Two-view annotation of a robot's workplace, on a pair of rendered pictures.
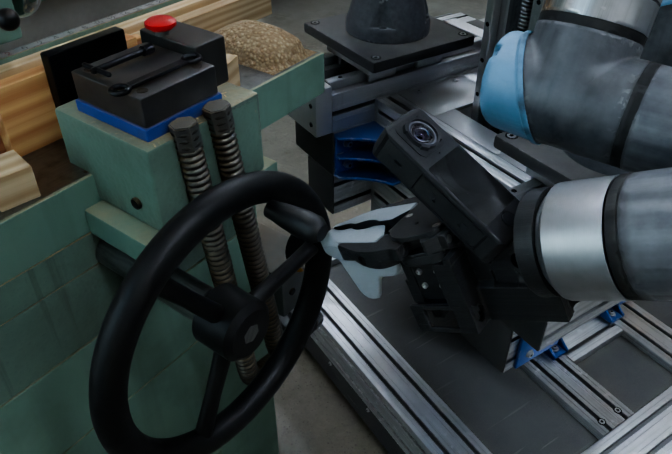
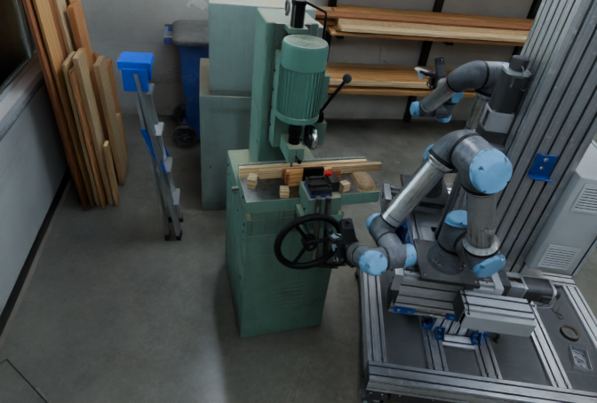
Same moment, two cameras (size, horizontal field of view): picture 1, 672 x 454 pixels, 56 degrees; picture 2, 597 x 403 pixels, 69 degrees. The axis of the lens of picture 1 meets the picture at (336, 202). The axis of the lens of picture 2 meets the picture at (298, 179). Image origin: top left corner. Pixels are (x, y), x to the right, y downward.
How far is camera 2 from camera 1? 1.18 m
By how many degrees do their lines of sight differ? 27
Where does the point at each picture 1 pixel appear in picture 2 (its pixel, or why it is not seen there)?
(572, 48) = (378, 221)
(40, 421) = (266, 243)
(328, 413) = (352, 312)
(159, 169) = (310, 204)
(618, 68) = (383, 229)
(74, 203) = (294, 201)
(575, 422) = (425, 360)
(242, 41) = (358, 178)
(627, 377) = (460, 363)
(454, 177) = (346, 233)
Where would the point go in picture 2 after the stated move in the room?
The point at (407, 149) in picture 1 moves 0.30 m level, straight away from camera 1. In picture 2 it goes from (342, 224) to (391, 193)
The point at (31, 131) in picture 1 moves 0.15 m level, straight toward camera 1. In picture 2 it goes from (294, 182) to (288, 202)
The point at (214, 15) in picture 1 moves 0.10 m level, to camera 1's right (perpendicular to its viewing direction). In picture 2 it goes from (358, 167) to (377, 176)
